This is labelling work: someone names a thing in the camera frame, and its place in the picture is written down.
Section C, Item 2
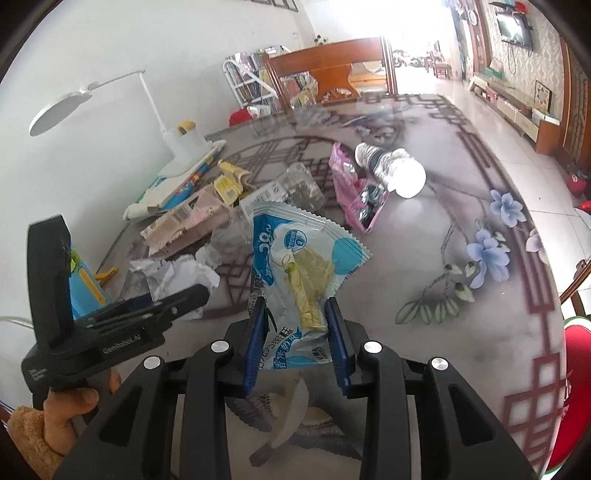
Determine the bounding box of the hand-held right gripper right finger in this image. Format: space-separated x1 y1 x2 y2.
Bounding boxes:
324 296 539 480

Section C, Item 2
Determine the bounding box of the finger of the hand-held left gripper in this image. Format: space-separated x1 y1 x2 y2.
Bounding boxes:
74 296 156 322
108 283 210 334

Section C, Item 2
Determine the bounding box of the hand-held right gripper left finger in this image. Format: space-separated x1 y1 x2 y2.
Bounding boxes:
53 298 270 480

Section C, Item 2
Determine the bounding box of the white paper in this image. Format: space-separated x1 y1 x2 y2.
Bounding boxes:
129 255 221 320

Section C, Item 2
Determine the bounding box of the blue white snack wrapper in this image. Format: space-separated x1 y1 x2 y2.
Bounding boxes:
250 201 373 366

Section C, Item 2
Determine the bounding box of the pink foil wrapper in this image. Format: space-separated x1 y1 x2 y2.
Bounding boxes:
329 141 391 232

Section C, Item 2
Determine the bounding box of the red basin green rim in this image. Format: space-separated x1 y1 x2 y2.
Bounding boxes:
547 316 591 478

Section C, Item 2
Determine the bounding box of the person's left forearm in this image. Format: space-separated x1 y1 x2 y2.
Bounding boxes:
6 405 66 474

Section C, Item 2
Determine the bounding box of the person's left hand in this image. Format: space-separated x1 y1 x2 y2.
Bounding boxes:
43 369 122 456

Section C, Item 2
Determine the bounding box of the blue yellow box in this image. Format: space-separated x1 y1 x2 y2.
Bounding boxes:
68 249 119 322

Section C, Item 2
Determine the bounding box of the flattened pink carton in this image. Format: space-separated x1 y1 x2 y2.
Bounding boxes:
140 185 237 256

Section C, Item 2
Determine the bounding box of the white blue tube box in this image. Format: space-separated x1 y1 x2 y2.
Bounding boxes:
123 178 186 223

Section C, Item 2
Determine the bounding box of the colourful book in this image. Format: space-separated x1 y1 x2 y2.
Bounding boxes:
152 154 221 214

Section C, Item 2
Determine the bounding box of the small yellow wrapper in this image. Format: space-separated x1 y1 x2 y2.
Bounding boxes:
213 159 253 205

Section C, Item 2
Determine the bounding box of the white desk lamp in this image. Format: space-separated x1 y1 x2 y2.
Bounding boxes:
28 69 227 179

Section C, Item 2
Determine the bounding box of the white book rack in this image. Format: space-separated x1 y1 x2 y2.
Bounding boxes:
224 45 320 112

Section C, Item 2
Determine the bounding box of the carved wooden dining chair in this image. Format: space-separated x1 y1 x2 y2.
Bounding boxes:
558 256 591 320

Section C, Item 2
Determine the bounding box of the plain wooden dining chair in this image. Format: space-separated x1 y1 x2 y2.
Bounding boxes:
263 36 400 112

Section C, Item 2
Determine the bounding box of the low television cabinet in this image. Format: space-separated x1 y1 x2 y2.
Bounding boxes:
468 69 567 156

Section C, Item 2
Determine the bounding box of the star pattern framed picture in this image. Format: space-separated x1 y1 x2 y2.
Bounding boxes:
534 80 553 114

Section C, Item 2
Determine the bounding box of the wall television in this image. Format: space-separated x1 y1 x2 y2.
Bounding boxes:
496 8 534 49

